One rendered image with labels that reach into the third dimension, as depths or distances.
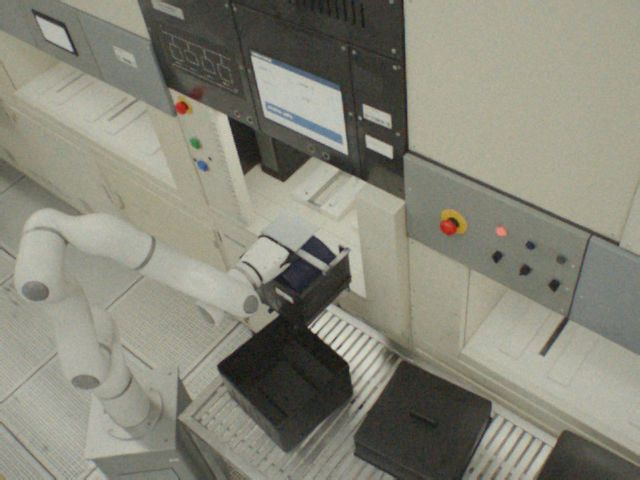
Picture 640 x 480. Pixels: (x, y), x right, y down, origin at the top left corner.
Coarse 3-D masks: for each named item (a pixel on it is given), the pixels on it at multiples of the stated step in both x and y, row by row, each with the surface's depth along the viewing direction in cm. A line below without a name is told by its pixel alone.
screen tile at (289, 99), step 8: (264, 72) 172; (272, 72) 170; (280, 72) 167; (272, 80) 172; (280, 80) 170; (264, 88) 177; (288, 88) 170; (264, 96) 179; (272, 96) 177; (280, 96) 174; (288, 96) 172; (296, 96) 170; (288, 104) 174; (296, 104) 172
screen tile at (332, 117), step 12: (300, 84) 165; (312, 84) 162; (300, 96) 169; (312, 96) 165; (324, 96) 162; (336, 96) 159; (312, 108) 169; (336, 108) 162; (324, 120) 169; (336, 120) 165
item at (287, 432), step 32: (256, 352) 211; (288, 352) 219; (320, 352) 210; (256, 384) 213; (288, 384) 212; (320, 384) 211; (256, 416) 198; (288, 416) 187; (320, 416) 200; (288, 448) 197
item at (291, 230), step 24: (288, 216) 188; (288, 240) 182; (312, 264) 187; (336, 264) 188; (264, 288) 196; (288, 288) 185; (312, 288) 184; (336, 288) 198; (288, 312) 196; (312, 312) 193
